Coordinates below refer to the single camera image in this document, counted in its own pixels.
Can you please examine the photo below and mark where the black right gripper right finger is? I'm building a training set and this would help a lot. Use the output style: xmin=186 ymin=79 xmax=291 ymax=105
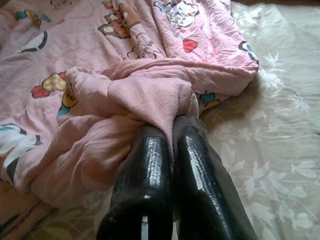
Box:
xmin=173 ymin=115 xmax=259 ymax=240

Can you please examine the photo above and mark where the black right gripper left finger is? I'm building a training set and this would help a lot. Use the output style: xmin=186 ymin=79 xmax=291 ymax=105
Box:
xmin=96 ymin=125 xmax=175 ymax=240

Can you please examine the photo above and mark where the pink cartoon blanket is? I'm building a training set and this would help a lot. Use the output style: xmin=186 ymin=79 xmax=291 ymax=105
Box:
xmin=0 ymin=0 xmax=260 ymax=208

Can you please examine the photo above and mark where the beige floral bed sheet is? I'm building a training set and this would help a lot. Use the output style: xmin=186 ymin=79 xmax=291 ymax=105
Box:
xmin=32 ymin=0 xmax=320 ymax=240

